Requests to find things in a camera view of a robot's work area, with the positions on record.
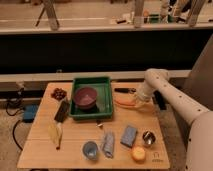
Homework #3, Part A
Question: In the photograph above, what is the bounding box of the green plastic tray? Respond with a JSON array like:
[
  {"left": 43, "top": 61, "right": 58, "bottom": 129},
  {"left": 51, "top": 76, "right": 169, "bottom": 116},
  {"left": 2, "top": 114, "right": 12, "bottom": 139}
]
[{"left": 70, "top": 76, "right": 113, "bottom": 121}]

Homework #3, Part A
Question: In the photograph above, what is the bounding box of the wooden table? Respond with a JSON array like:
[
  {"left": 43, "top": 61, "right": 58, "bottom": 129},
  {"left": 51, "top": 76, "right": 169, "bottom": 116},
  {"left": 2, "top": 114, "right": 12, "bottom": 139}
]
[{"left": 18, "top": 83, "right": 170, "bottom": 169}]

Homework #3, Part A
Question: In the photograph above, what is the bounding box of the dark grape bunch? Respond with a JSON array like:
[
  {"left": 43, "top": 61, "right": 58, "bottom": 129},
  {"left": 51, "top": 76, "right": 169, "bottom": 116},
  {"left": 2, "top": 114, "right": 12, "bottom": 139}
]
[{"left": 51, "top": 88, "right": 67, "bottom": 101}]

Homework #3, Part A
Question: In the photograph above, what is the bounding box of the blue sponge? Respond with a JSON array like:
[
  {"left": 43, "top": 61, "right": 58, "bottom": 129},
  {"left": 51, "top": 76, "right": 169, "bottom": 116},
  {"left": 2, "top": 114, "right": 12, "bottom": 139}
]
[{"left": 120, "top": 125, "right": 137, "bottom": 148}]

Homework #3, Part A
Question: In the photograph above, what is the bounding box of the black floor cable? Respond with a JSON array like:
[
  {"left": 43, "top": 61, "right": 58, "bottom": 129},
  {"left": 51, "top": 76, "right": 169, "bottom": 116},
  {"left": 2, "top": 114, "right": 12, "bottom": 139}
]
[{"left": 5, "top": 97, "right": 26, "bottom": 152}]

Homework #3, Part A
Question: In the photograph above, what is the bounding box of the yellow banana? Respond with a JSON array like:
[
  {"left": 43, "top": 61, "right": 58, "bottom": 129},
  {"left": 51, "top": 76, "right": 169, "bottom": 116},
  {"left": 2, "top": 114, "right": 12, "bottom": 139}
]
[{"left": 48, "top": 122, "right": 63, "bottom": 150}]

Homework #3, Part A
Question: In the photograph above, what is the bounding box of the grey folded cloth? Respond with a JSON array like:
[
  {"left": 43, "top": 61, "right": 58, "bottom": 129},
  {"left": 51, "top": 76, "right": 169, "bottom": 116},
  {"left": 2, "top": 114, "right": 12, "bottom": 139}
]
[{"left": 101, "top": 132, "right": 115, "bottom": 158}]

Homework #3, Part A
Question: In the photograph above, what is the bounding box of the black handled tool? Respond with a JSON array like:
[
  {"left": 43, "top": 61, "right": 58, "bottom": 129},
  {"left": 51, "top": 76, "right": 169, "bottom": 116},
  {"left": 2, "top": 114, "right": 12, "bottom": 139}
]
[{"left": 114, "top": 88, "right": 136, "bottom": 94}]

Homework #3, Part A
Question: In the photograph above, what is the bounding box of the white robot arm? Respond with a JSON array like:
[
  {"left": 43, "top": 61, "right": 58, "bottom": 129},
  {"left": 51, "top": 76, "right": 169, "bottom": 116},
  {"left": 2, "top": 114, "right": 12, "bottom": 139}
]
[{"left": 136, "top": 68, "right": 213, "bottom": 171}]

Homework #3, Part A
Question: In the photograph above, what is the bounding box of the orange fruit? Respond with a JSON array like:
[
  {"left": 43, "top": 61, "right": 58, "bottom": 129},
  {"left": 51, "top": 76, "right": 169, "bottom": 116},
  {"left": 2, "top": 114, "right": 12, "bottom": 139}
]
[{"left": 131, "top": 146, "right": 146, "bottom": 162}]

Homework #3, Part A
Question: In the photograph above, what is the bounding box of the purple bowl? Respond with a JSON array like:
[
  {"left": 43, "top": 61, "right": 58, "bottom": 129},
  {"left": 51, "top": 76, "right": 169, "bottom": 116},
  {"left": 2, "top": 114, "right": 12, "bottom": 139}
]
[{"left": 73, "top": 87, "right": 97, "bottom": 110}]

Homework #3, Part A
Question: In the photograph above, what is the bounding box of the orange pepper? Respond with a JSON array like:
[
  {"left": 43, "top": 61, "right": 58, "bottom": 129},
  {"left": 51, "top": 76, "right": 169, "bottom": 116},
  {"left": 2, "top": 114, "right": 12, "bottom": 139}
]
[{"left": 114, "top": 99, "right": 136, "bottom": 107}]

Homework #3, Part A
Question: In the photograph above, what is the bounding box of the small metal cup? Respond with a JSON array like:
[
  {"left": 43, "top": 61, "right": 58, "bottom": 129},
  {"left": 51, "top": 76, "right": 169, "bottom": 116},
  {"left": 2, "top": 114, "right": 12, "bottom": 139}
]
[{"left": 142, "top": 131, "right": 156, "bottom": 147}]

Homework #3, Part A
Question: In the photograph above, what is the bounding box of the blue box on floor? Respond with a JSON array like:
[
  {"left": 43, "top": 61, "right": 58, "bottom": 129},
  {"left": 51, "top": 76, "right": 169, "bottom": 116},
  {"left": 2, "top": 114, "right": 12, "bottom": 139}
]
[{"left": 23, "top": 105, "right": 38, "bottom": 123}]

